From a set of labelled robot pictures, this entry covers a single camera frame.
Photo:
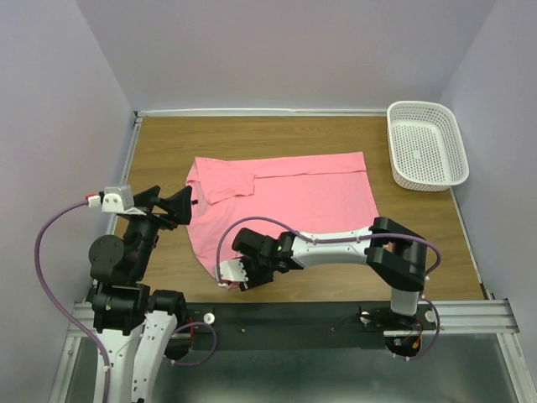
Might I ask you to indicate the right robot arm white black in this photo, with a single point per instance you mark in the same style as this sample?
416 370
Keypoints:
396 254

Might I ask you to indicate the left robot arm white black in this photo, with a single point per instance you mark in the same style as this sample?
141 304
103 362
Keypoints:
133 323

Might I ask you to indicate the white perforated plastic basket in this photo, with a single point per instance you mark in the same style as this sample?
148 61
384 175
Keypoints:
425 147

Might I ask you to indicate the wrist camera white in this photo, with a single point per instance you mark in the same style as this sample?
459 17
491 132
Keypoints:
112 199
230 272

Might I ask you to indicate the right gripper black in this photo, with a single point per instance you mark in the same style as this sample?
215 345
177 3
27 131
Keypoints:
253 282

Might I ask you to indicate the pink t shirt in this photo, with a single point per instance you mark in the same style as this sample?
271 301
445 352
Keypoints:
327 193

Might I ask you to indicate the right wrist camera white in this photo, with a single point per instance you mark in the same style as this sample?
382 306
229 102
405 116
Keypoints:
230 272

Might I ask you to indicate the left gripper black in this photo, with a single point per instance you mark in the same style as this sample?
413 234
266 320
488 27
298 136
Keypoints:
179 206

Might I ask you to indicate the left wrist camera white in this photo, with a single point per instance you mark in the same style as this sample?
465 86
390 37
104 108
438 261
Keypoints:
112 199

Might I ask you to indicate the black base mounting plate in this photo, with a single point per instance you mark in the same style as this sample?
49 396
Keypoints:
300 325

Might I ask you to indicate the aluminium front rail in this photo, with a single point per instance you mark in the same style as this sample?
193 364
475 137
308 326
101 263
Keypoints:
456 317

